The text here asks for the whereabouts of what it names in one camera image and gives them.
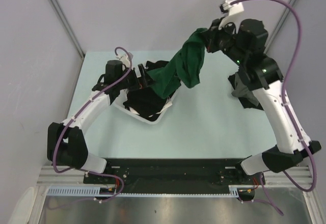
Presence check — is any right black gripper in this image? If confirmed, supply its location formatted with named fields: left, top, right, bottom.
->
left=199, top=16, right=247, bottom=66

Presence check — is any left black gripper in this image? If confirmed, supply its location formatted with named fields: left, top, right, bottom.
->
left=116, top=64, right=155, bottom=92

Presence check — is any white plastic basket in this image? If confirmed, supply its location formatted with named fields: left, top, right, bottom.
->
left=113, top=88, right=178, bottom=125

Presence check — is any green t shirt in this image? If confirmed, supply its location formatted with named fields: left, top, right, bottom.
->
left=148, top=27, right=207, bottom=99

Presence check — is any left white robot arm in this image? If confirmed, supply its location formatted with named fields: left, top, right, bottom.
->
left=47, top=60, right=154, bottom=183

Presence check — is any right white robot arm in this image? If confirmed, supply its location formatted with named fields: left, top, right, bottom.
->
left=205, top=18, right=321, bottom=184

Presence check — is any black t shirt in basket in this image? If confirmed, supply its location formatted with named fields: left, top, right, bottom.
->
left=121, top=60, right=181, bottom=121

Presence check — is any white t shirt in basket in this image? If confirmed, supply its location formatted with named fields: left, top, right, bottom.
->
left=124, top=99, right=172, bottom=121

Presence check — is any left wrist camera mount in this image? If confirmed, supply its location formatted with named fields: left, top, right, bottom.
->
left=116, top=52, right=133, bottom=69

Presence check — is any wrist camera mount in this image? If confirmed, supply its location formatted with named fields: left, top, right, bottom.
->
left=116, top=52, right=133, bottom=69
left=219, top=0, right=244, bottom=30

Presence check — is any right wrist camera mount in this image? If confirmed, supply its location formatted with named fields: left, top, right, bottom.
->
left=219, top=0, right=244, bottom=30

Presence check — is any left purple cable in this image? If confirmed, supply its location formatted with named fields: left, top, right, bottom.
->
left=52, top=46, right=133, bottom=175

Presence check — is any right aluminium corner post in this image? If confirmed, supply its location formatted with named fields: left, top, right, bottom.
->
left=265, top=0, right=298, bottom=53

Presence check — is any aluminium corner post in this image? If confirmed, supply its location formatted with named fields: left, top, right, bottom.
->
left=48, top=0, right=86, bottom=61
left=265, top=0, right=298, bottom=53

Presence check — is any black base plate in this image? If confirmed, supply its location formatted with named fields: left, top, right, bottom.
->
left=83, top=157, right=297, bottom=194

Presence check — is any left aluminium corner post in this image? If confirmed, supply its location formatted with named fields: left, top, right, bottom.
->
left=48, top=0, right=86, bottom=61

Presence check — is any blue slotted cable duct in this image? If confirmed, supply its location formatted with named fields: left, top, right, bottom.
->
left=47, top=186, right=100, bottom=196

